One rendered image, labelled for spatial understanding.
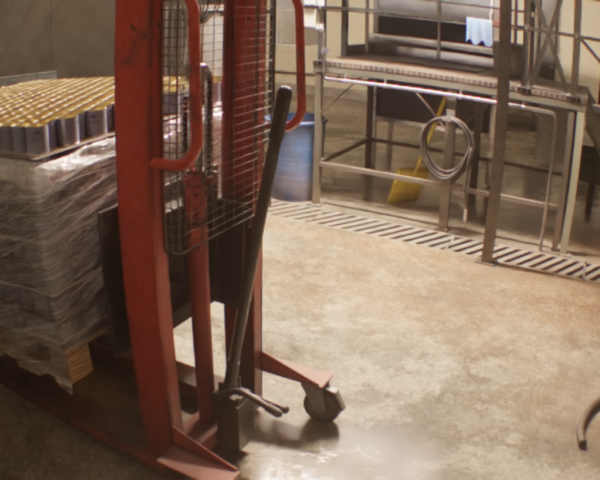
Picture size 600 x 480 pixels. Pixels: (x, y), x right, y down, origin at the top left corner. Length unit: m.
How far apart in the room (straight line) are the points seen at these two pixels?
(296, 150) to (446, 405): 2.69
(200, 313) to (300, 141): 2.87
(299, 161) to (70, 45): 2.27
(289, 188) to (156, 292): 3.20
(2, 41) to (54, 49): 0.87
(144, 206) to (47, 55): 4.24
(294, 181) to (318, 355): 2.19
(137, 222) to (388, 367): 1.50
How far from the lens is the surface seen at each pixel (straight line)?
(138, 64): 1.60
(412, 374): 2.80
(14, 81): 3.88
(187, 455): 2.00
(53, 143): 1.76
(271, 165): 1.74
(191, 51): 1.49
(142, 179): 1.65
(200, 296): 2.01
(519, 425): 2.58
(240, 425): 2.18
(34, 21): 5.95
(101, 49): 5.26
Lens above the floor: 1.51
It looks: 21 degrees down
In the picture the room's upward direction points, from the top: 1 degrees clockwise
